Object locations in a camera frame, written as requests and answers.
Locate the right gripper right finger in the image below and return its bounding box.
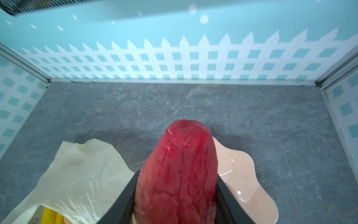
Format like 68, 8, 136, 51
214, 176, 254, 224

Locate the deep yellow banana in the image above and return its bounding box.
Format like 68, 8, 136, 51
55, 213, 65, 224

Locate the translucent cream plastic bag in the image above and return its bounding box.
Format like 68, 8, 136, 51
3, 139, 134, 224

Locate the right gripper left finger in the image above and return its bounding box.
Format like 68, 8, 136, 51
98, 171, 140, 224

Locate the yellow-green banana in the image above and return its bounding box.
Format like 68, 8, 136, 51
41, 207, 57, 224

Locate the pink flower-shaped fruit plate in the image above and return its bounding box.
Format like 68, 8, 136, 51
213, 139, 279, 224

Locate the red peach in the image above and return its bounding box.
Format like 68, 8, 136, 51
134, 119, 218, 224

